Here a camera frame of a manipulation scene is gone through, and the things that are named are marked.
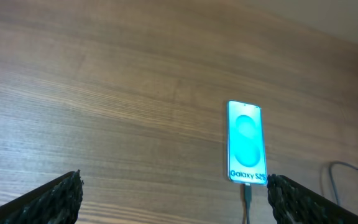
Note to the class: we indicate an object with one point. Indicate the turquoise Galaxy S25 smartphone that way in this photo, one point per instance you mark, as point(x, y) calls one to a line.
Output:
point(246, 157)

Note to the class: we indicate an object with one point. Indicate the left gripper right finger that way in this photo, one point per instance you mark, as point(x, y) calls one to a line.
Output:
point(293, 203)

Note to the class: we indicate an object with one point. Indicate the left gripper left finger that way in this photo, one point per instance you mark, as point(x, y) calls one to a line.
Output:
point(57, 201)

